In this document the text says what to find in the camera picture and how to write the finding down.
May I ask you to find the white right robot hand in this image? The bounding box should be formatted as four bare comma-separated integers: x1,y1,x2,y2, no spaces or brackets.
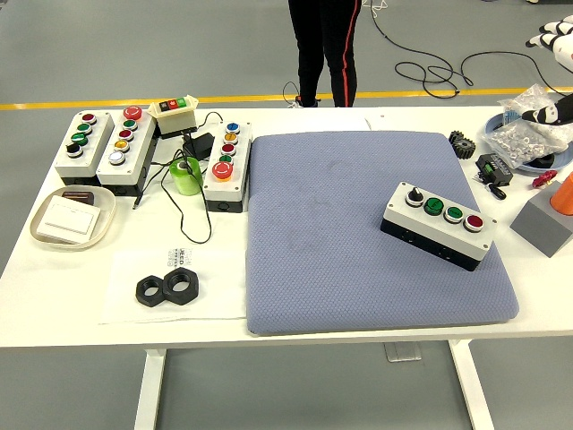
521,15,573,129

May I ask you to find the four-button control box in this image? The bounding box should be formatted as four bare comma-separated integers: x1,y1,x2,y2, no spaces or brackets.
381,181,499,273

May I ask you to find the five-button box with blue button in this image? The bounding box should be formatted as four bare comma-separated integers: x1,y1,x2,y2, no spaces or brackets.
201,120,252,214

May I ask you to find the five-button box with white button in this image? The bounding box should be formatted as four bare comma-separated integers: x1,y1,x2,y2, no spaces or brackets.
96,106,158,197

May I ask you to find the clear bag of white parts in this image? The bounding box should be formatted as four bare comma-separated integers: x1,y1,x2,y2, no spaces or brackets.
499,84,573,151

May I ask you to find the clear bag of metal washers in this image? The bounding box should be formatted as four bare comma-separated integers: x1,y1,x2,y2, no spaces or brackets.
485,120,569,171

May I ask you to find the small red part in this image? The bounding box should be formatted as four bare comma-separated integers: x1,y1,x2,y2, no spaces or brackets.
531,169,559,190

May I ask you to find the black gear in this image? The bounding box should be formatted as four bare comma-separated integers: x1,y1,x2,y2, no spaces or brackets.
448,130,478,160

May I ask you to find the black module with green terminal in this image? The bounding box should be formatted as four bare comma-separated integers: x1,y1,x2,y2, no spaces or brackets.
474,152,515,187

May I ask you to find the grey wedge block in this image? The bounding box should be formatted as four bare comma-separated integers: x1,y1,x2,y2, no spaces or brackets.
509,181,573,259

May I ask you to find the person in black trousers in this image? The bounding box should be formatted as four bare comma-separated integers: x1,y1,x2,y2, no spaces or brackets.
287,0,363,108

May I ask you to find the blue-grey padded mat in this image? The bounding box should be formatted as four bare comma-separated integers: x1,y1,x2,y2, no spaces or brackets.
244,130,521,336

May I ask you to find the white table leg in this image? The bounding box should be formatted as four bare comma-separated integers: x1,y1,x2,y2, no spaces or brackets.
133,348,167,430
449,339,496,430

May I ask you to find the black power adapter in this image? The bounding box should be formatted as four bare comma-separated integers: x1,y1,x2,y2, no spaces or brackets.
182,132,216,160

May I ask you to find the green tape roll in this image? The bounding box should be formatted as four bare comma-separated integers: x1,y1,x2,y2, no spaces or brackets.
168,156,205,197

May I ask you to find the clear printed plastic bag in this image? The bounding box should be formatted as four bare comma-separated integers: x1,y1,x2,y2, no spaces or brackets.
98,248,250,326

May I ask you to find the large black hex nut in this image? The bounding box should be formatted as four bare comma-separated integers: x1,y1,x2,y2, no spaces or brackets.
161,266,201,306

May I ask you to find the grey box with black selector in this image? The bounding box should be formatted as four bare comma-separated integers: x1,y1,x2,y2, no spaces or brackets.
53,110,115,187

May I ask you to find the beige oval tray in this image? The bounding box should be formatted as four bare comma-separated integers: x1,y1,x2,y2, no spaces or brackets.
29,184,117,252

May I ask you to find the small black hex nut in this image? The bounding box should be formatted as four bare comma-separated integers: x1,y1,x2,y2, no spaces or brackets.
135,274,169,308

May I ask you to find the coiled black floor cable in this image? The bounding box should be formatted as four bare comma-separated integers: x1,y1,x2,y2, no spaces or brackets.
369,8,474,99

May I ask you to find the white floor cable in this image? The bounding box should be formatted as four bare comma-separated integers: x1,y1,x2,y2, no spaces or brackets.
360,0,389,19

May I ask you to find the grey under-table bracket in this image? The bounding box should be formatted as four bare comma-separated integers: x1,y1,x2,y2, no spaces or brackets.
384,342,423,363

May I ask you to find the cream three-button switch box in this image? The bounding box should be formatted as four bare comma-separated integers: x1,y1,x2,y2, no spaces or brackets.
147,93,201,140

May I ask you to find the thin black adapter cord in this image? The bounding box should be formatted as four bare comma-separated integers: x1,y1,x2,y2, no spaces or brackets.
133,110,225,245

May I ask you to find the dark brown switch plate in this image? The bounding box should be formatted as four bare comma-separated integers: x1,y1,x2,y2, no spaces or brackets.
61,189,98,207

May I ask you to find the white wall switch plate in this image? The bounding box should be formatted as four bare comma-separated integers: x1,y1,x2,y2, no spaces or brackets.
35,195,103,245

